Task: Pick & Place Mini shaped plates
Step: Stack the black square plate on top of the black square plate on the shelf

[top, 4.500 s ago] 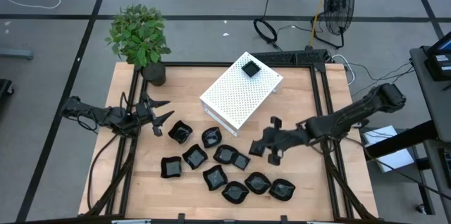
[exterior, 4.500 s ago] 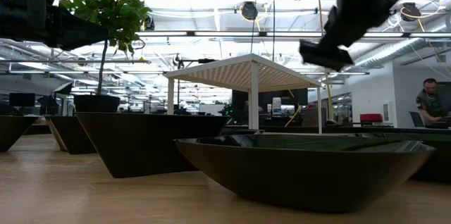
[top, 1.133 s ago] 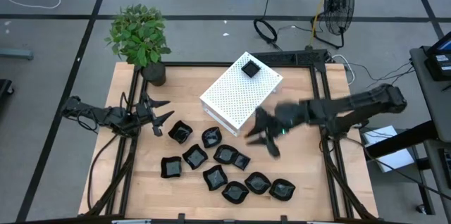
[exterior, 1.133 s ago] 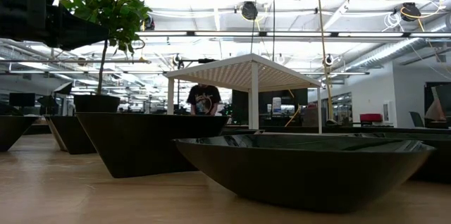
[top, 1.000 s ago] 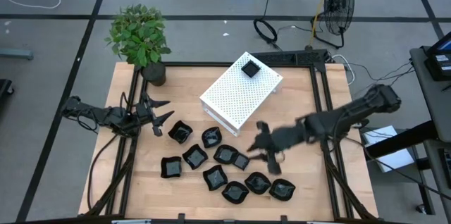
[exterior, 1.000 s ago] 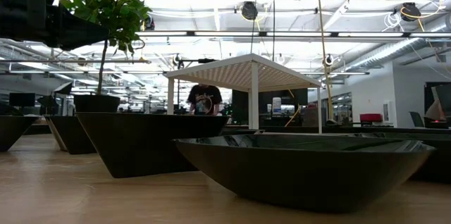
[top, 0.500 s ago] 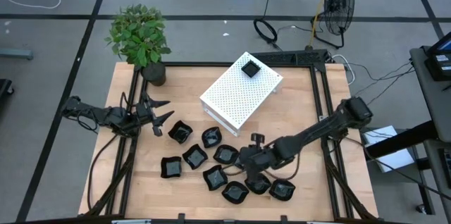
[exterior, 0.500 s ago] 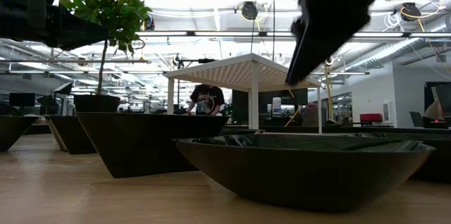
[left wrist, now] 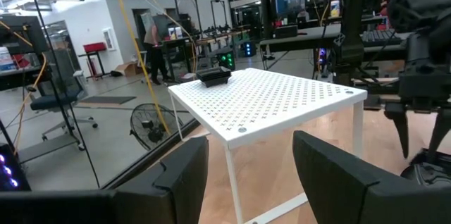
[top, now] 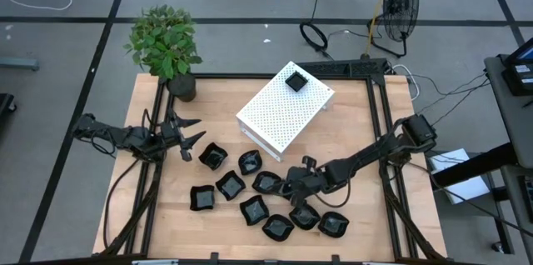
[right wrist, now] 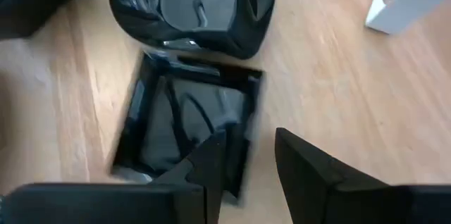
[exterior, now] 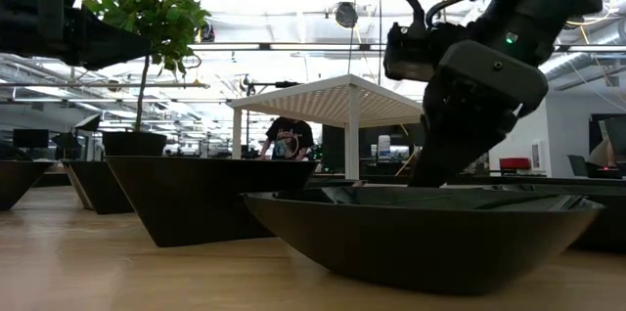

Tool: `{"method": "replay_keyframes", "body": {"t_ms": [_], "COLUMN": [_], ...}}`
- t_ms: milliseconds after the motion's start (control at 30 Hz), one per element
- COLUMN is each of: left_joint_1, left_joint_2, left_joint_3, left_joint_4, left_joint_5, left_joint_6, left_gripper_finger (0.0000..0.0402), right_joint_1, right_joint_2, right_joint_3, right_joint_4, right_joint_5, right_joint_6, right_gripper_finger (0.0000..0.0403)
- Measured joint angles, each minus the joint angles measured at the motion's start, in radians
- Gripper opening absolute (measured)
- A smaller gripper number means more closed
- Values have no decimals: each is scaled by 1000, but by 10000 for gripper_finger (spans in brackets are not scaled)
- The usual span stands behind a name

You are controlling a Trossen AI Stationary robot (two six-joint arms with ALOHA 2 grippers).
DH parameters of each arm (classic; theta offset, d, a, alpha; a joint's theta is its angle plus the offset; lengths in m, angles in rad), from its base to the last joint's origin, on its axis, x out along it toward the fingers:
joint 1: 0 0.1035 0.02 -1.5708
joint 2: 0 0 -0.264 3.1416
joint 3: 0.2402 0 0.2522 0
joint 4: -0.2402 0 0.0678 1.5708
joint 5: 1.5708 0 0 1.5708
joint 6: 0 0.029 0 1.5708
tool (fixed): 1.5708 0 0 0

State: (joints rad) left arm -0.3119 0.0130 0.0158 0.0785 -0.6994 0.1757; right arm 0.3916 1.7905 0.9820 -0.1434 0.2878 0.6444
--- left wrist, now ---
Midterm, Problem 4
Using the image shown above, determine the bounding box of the black work desk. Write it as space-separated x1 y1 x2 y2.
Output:
259 23 409 80

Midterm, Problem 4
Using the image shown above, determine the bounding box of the computer with purple lights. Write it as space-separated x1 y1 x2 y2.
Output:
0 142 32 192

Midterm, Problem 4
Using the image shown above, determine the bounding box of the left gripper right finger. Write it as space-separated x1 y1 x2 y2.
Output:
292 130 451 224

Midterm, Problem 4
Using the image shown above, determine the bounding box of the black rectangular mini plate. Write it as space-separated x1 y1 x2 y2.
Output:
195 66 233 81
201 75 230 89

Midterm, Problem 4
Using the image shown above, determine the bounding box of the dark blue office chair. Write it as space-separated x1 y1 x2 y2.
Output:
30 49 99 142

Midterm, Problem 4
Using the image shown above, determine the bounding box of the wooden top workbench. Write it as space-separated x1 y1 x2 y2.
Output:
160 28 251 80

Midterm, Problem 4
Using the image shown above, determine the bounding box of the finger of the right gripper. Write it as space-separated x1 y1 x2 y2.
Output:
427 108 451 155
383 110 410 160

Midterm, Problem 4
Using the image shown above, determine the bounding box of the person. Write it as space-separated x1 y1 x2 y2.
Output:
140 11 171 86

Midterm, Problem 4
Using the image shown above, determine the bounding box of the white perforated metal shelf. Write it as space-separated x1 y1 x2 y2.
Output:
167 68 369 224

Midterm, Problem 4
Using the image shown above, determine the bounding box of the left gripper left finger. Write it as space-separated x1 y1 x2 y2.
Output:
0 135 210 224

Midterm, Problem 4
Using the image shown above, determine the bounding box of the black desk monitor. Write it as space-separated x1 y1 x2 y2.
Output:
0 15 49 55

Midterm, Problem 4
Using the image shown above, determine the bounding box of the dark floor mat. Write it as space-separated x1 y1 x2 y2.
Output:
78 95 137 106

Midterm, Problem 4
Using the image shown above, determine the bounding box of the computer with green lights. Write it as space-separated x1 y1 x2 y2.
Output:
216 48 236 71

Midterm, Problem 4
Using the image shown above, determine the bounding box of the brown cardboard box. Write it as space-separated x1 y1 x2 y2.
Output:
113 61 144 77

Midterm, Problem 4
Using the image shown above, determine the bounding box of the black floor fan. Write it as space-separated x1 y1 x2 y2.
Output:
129 102 185 152

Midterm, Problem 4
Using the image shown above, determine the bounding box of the computer with blue lights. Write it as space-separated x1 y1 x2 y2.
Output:
242 40 257 58

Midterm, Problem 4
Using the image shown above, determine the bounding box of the black keyboard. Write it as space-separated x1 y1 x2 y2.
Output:
360 28 406 48

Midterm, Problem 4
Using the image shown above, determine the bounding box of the yellow hanging cable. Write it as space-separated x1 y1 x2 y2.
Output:
110 0 172 136
0 19 49 156

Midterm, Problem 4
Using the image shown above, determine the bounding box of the black room pillar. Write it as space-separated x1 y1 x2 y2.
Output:
256 0 274 40

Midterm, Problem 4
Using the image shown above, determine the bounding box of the white wall cabinet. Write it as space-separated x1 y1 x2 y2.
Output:
102 27 116 51

